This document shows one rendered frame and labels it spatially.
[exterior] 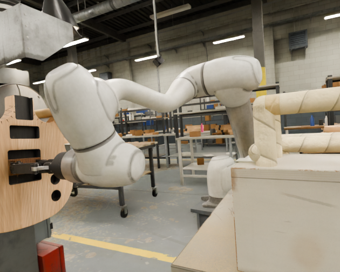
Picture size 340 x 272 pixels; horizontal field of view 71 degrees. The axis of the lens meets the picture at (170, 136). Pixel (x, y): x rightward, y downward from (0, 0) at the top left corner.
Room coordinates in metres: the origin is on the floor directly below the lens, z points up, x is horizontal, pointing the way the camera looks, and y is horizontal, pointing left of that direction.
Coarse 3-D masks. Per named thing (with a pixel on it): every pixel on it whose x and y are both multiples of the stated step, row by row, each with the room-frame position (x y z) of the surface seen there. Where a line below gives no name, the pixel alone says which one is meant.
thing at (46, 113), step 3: (45, 108) 0.85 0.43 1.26; (48, 108) 0.84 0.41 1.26; (36, 111) 0.86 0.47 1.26; (39, 111) 0.85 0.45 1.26; (42, 111) 0.84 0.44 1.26; (45, 111) 0.83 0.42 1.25; (48, 111) 0.83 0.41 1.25; (36, 114) 0.86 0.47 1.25; (39, 114) 0.85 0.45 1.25; (42, 114) 0.84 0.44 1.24; (45, 114) 0.84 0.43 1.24; (48, 114) 0.83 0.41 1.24; (51, 114) 0.82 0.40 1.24; (39, 117) 0.86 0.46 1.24; (42, 117) 0.86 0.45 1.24; (45, 117) 0.85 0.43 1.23; (48, 117) 0.85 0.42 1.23
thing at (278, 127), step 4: (276, 116) 0.43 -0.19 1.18; (280, 116) 0.44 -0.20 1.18; (276, 120) 0.43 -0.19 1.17; (280, 120) 0.44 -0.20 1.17; (276, 124) 0.43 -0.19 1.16; (280, 124) 0.44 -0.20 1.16; (276, 128) 0.43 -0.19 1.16; (280, 128) 0.44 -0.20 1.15; (276, 132) 0.43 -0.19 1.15; (280, 132) 0.43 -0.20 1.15; (276, 136) 0.43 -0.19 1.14; (280, 136) 0.43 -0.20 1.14; (276, 140) 0.43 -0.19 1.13; (280, 140) 0.43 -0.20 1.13; (276, 144) 0.43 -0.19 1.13; (280, 144) 0.43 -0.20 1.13; (280, 148) 0.43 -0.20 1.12; (280, 152) 0.43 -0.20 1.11; (280, 156) 0.43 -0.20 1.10
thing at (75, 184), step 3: (66, 144) 1.10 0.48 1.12; (69, 144) 1.09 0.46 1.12; (66, 147) 1.09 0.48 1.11; (69, 147) 1.08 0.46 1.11; (66, 150) 1.09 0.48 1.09; (69, 150) 1.08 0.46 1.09; (75, 183) 1.09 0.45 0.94; (78, 183) 1.10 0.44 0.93; (81, 183) 1.12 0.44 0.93; (84, 183) 1.14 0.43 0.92; (72, 186) 1.08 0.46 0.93; (75, 186) 1.09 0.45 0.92; (75, 189) 1.14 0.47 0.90; (75, 192) 1.14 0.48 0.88; (72, 195) 1.13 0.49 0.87; (75, 195) 1.14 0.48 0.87
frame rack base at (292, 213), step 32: (288, 160) 0.40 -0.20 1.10; (320, 160) 0.38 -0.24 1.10; (256, 192) 0.36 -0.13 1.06; (288, 192) 0.34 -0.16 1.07; (320, 192) 0.32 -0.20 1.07; (256, 224) 0.36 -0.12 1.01; (288, 224) 0.34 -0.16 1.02; (320, 224) 0.32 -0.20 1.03; (256, 256) 0.36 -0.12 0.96; (288, 256) 0.34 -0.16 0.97; (320, 256) 0.32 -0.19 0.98
